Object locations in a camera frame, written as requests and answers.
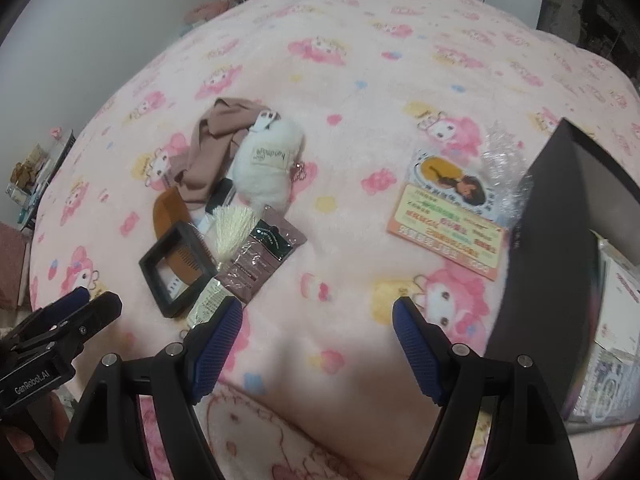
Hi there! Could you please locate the storage shelf with toys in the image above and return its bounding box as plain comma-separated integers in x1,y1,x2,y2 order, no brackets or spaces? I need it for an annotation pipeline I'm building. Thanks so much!
4,129,76,232

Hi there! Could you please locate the white strap smartwatch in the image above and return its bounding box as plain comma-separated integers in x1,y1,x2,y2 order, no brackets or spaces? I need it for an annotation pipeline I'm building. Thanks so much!
204,110,279,214

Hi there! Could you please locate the black square display frame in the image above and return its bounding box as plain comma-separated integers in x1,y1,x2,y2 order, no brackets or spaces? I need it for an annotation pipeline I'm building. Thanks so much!
139,221,217,318

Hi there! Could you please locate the brown wooden comb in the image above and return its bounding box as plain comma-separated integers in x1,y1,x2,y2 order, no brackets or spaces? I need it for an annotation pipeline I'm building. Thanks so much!
153,188,212,285

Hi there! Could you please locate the black cardboard storage box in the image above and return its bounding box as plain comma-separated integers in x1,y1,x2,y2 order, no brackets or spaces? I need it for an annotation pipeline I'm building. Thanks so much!
485,119,639,432

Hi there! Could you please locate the cartoon girl sticker card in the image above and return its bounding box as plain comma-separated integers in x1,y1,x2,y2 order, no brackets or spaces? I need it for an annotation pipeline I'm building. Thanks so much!
407,148,500,223

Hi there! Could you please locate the white fluffy plush pouch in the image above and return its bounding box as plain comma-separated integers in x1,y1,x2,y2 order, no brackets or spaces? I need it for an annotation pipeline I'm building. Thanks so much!
231,110,304,212

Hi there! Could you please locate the maroon sachet packet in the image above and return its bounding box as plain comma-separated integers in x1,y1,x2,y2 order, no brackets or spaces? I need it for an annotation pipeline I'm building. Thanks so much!
216,206,307,304

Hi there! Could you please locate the orange printed flyer card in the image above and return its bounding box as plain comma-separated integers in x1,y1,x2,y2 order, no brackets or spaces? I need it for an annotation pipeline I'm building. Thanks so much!
386,183,504,281

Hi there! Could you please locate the pink cartoon print blanket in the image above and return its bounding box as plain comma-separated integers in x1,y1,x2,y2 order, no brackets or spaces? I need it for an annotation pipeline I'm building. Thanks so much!
32,0,639,479

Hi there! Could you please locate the green label paper packet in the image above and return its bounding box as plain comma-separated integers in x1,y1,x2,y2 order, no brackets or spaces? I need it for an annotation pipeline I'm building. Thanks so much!
180,278,232,339

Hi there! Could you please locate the clear bubble wrap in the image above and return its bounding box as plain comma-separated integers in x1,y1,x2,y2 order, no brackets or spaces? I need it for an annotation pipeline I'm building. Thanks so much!
480,122,534,229

